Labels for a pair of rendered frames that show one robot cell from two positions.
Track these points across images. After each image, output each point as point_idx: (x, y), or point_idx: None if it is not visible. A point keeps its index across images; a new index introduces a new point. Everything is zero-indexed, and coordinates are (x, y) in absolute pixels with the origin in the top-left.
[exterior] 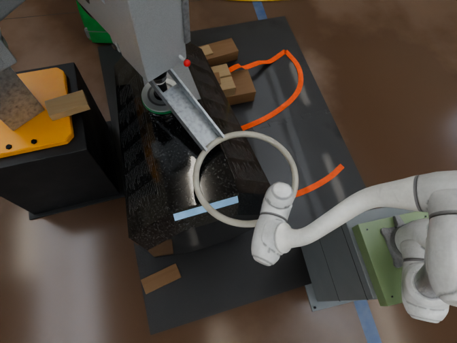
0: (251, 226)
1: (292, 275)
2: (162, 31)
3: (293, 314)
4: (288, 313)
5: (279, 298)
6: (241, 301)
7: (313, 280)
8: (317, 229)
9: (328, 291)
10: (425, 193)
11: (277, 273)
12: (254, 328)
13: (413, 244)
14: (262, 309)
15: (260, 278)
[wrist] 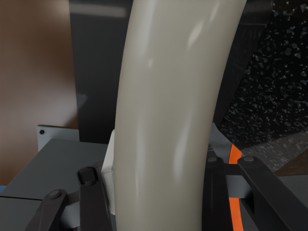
0: (134, 22)
1: (98, 115)
2: None
3: (38, 94)
4: (42, 86)
5: (68, 81)
6: (76, 8)
7: (79, 149)
8: None
9: (35, 173)
10: None
11: (108, 91)
12: (28, 19)
13: None
14: (57, 44)
15: (108, 59)
